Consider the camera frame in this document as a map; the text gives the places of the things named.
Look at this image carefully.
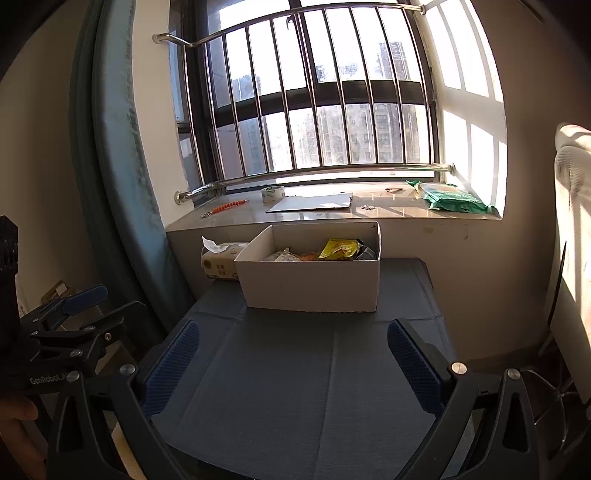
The orange beaded string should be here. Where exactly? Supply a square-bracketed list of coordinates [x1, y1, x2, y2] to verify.
[201, 200, 250, 219]

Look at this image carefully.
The teal curtain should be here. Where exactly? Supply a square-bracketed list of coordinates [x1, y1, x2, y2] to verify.
[69, 0, 195, 337]

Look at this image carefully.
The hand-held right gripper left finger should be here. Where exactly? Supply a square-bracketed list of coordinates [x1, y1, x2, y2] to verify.
[46, 319, 201, 480]

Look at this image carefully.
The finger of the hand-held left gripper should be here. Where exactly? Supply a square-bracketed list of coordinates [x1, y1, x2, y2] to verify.
[30, 300, 149, 370]
[18, 285, 110, 333]

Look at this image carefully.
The steel window guard rail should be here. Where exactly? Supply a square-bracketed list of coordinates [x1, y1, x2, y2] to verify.
[152, 2, 456, 204]

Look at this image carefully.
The grey table cloth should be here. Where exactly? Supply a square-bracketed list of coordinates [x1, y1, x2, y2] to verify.
[152, 257, 458, 480]

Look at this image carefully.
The white cardboard box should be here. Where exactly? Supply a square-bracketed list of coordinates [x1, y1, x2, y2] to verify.
[234, 222, 382, 313]

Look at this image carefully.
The green packet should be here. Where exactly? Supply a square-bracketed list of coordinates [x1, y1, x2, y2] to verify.
[406, 180, 502, 216]

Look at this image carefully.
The person's left hand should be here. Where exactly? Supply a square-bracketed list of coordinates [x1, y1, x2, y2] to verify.
[0, 394, 47, 480]

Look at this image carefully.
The yellow potato stick bag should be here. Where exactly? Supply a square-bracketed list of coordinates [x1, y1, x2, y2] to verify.
[318, 237, 362, 260]

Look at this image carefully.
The pale illustrated snack packet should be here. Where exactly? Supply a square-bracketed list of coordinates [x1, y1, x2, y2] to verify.
[263, 248, 303, 263]

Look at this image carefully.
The white mesh office chair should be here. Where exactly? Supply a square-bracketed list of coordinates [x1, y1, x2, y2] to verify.
[531, 122, 591, 457]

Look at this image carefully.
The tissue pack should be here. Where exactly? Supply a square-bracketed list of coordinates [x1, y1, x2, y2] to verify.
[201, 235, 250, 281]

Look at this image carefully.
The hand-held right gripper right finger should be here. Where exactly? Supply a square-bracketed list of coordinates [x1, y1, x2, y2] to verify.
[387, 318, 541, 480]

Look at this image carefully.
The small brown cardboard box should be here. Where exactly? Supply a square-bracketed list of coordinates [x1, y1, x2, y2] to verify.
[41, 279, 77, 305]

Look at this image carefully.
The white flat board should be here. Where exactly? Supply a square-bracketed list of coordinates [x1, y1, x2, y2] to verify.
[265, 194, 354, 214]

